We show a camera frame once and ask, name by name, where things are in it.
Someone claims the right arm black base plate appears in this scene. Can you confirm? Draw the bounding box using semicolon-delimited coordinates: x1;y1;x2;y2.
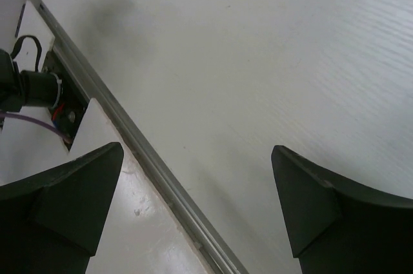
42;50;88;142

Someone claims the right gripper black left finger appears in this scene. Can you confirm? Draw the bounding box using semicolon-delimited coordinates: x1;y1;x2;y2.
1;142;124;273

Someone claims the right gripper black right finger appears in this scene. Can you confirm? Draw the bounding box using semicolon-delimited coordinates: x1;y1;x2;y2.
271;145;412;273

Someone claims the aluminium rail front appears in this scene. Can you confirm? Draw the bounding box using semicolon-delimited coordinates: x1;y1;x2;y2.
37;3;247;273

